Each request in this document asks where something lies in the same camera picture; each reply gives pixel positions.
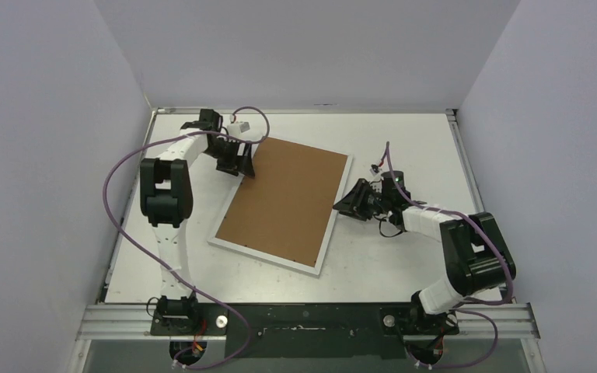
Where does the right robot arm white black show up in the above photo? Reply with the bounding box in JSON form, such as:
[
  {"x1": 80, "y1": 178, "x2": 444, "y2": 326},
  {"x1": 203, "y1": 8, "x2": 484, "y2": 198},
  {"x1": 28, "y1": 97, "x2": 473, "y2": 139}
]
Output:
[{"x1": 333, "y1": 171, "x2": 516, "y2": 334}]

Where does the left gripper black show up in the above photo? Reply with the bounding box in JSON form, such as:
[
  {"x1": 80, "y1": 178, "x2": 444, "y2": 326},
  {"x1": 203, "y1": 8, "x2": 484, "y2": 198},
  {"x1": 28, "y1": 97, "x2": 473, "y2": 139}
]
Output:
[{"x1": 204, "y1": 139, "x2": 254, "y2": 179}]

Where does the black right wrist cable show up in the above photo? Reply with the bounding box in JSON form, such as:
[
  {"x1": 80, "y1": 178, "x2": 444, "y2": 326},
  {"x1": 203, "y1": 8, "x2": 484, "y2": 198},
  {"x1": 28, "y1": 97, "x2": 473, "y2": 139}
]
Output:
[{"x1": 377, "y1": 216, "x2": 406, "y2": 239}]

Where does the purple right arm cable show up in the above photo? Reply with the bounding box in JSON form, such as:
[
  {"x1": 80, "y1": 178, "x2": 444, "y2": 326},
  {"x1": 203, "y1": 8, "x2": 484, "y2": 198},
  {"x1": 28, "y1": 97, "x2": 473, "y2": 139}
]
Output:
[{"x1": 383, "y1": 141, "x2": 516, "y2": 371}]

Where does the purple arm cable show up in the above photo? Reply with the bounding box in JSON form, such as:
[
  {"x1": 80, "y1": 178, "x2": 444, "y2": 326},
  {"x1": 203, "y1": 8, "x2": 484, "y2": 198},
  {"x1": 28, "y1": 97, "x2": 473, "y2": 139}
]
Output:
[
  {"x1": 383, "y1": 141, "x2": 516, "y2": 371},
  {"x1": 103, "y1": 106, "x2": 272, "y2": 371}
]

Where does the aluminium front rail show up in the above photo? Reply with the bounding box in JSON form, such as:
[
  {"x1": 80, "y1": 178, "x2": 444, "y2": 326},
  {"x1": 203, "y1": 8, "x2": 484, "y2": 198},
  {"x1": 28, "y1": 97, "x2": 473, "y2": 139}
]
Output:
[{"x1": 76, "y1": 304, "x2": 541, "y2": 341}]

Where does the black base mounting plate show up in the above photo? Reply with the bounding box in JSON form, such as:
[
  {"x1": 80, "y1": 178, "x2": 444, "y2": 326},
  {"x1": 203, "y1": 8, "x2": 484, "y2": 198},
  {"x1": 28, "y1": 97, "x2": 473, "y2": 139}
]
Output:
[{"x1": 149, "y1": 300, "x2": 459, "y2": 365}]

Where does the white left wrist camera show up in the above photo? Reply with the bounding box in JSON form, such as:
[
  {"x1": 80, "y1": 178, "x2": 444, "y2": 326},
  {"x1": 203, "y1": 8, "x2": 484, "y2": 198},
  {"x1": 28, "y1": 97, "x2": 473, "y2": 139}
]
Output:
[{"x1": 225, "y1": 121, "x2": 251, "y2": 140}]

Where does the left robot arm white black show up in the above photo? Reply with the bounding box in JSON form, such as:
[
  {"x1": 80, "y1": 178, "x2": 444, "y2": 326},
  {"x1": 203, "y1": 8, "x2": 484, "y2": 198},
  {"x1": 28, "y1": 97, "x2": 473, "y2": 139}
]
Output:
[{"x1": 139, "y1": 109, "x2": 255, "y2": 335}]

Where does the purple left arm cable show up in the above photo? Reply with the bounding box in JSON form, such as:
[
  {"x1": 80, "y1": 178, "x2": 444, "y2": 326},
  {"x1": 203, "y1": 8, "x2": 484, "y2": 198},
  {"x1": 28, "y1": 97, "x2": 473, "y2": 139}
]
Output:
[{"x1": 103, "y1": 106, "x2": 272, "y2": 371}]

